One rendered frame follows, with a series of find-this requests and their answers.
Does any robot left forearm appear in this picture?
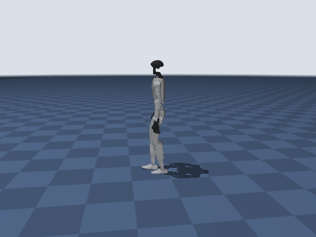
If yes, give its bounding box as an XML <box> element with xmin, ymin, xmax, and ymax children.
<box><xmin>154</xmin><ymin>100</ymin><xmax>161</xmax><ymax>122</ymax></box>

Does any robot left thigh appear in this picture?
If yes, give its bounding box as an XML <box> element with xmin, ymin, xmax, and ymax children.
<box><xmin>151</xmin><ymin>114</ymin><xmax>163</xmax><ymax>148</ymax></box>

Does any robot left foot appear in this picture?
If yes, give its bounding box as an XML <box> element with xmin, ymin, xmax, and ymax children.
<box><xmin>151</xmin><ymin>168</ymin><xmax>168</xmax><ymax>174</ymax></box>

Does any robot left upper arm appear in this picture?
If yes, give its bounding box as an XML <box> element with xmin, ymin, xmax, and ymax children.
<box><xmin>153</xmin><ymin>80</ymin><xmax>161</xmax><ymax>103</ymax></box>

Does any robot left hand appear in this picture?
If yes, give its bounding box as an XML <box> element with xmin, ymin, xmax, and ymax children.
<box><xmin>152</xmin><ymin>118</ymin><xmax>160</xmax><ymax>134</ymax></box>

